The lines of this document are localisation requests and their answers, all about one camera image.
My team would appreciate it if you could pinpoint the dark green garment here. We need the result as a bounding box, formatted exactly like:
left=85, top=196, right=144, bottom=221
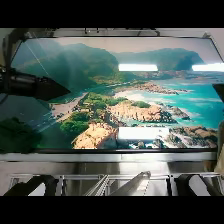
left=0, top=116, right=44, bottom=155

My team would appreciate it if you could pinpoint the silver frame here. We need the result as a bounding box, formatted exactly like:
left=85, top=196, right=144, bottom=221
left=0, top=28, right=224, bottom=197

